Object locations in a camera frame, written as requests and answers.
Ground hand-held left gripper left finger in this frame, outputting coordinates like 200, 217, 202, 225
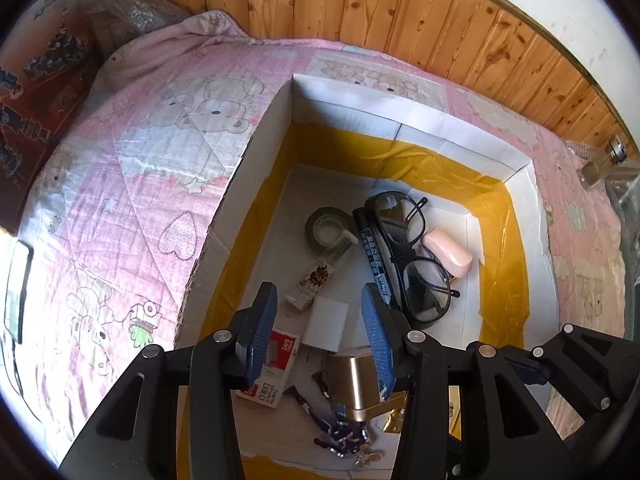
59, 281, 279, 480

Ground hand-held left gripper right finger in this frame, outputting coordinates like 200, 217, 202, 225
360, 282, 576, 480

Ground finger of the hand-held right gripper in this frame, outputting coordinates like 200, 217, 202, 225
467, 324, 640, 413

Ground red grey staples box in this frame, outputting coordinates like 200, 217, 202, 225
235, 327, 303, 411

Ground gold metal case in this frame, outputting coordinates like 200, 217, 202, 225
324, 352, 391, 423

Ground white foam block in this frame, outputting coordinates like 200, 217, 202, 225
301, 296, 351, 352

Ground black frame glasses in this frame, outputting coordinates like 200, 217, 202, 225
364, 191, 461, 330

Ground black marker pen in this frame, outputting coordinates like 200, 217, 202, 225
352, 206, 401, 311

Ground purple silver action figure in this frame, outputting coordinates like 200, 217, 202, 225
285, 370, 386, 468

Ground pink stapler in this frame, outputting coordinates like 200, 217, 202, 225
419, 228, 473, 278

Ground green tape roll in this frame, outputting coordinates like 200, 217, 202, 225
305, 206, 357, 256

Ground white cardboard box yellow tape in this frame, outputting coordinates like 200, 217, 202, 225
172, 72, 561, 480

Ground clear plastic bag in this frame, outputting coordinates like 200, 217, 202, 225
605, 160, 640, 271

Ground small glass bottle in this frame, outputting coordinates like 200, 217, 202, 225
577, 136, 628, 188

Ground pink printed blanket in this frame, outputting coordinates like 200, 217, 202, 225
0, 10, 631, 461

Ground bubble wrap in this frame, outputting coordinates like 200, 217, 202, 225
82, 0, 188, 56

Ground printed toy box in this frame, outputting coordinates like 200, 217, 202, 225
0, 0, 108, 231

